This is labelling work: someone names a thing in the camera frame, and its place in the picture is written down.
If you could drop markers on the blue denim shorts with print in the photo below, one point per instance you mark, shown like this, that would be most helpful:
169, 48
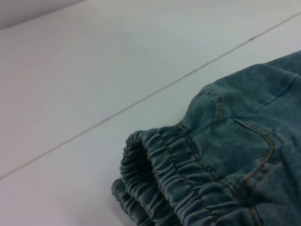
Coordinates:
223, 164

